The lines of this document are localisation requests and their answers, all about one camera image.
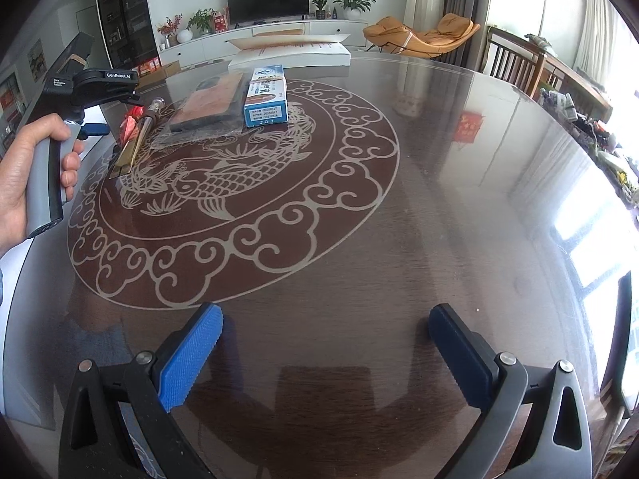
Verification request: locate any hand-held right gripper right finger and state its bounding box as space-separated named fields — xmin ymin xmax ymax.
xmin=428 ymin=303 xmax=595 ymax=479

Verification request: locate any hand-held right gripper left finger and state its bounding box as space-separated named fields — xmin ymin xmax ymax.
xmin=59 ymin=302 xmax=224 ymax=479

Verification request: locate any white cardboard box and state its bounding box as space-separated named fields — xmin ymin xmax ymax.
xmin=228 ymin=32 xmax=353 ymax=73

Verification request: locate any person's left hand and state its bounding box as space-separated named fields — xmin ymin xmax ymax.
xmin=0 ymin=114 xmax=87 ymax=261

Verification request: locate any red packet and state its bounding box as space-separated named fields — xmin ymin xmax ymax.
xmin=122 ymin=105 xmax=151 ymax=143

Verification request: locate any brass and wood stick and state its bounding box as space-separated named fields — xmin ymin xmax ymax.
xmin=111 ymin=99 xmax=165 ymax=178

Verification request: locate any brown cardboard box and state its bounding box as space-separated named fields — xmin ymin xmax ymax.
xmin=135 ymin=60 xmax=181 ymax=88

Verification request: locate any black glass cabinet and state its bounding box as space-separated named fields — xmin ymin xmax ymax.
xmin=95 ymin=0 xmax=161 ymax=73

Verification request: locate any red flower arrangement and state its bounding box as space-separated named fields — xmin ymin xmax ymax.
xmin=157 ymin=16 xmax=181 ymax=48

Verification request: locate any white television console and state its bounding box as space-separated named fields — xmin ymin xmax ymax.
xmin=160 ymin=20 xmax=367 ymax=68

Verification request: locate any green potted plant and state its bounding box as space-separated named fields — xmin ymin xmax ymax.
xmin=189 ymin=8 xmax=216 ymax=37

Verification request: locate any blue and white box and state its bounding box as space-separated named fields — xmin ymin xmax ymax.
xmin=242 ymin=65 xmax=289 ymax=128

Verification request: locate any black television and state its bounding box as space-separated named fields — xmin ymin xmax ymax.
xmin=226 ymin=0 xmax=309 ymax=26

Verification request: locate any pile of assorted clutter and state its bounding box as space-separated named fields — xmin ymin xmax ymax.
xmin=539 ymin=85 xmax=639 ymax=210

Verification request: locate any large leafy potted plant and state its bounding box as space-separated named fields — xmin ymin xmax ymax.
xmin=332 ymin=0 xmax=376 ymax=21

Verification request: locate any wooden chair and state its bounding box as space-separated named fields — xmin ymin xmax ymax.
xmin=482 ymin=26 xmax=612 ymax=121

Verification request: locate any orange lounge chair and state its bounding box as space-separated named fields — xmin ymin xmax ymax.
xmin=363 ymin=13 xmax=481 ymax=58

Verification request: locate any wall painting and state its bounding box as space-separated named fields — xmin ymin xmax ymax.
xmin=27 ymin=40 xmax=46 ymax=83

